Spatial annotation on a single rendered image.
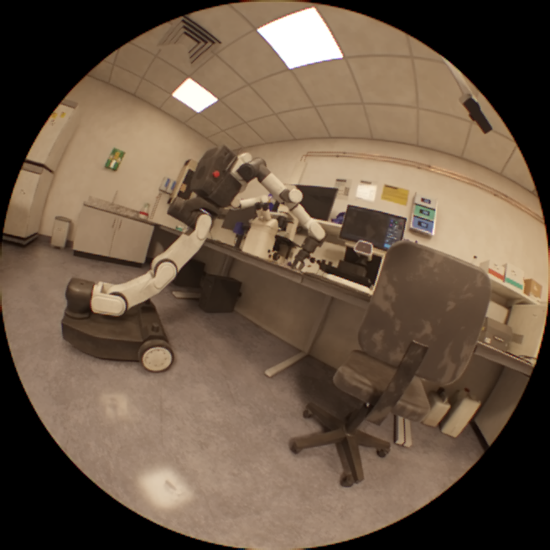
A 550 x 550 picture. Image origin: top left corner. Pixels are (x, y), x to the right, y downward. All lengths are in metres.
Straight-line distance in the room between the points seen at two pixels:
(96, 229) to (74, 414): 2.40
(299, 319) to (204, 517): 1.78
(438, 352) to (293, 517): 0.73
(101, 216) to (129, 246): 0.64
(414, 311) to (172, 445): 0.95
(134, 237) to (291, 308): 2.39
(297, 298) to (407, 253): 1.50
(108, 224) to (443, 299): 3.14
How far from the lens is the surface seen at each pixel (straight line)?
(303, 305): 1.91
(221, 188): 1.09
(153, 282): 1.06
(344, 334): 1.80
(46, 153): 3.07
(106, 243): 2.96
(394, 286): 0.58
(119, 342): 1.05
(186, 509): 0.77
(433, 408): 1.74
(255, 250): 1.28
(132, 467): 0.81
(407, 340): 0.59
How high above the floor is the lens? 0.76
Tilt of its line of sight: 4 degrees down
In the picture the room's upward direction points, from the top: 19 degrees clockwise
